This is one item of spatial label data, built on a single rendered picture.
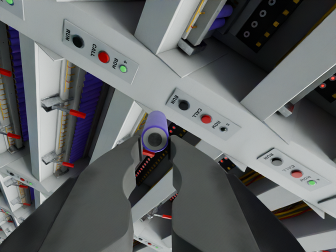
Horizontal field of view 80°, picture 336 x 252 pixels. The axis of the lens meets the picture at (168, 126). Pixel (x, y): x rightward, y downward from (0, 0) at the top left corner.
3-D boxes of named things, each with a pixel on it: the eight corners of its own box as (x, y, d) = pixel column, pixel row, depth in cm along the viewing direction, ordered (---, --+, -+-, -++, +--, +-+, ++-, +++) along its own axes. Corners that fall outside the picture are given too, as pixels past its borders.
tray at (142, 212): (120, 219, 80) (144, 245, 78) (205, 135, 38) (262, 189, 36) (151, 185, 94) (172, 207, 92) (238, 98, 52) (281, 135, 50)
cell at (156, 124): (169, 116, 19) (174, 134, 13) (160, 132, 19) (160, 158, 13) (152, 106, 19) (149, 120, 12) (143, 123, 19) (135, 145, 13)
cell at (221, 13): (230, 2, 34) (215, 2, 29) (234, 13, 34) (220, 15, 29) (220, 8, 35) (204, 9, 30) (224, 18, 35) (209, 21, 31)
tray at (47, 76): (32, 173, 76) (55, 201, 74) (17, 23, 34) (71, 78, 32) (78, 146, 90) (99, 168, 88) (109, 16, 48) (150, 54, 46)
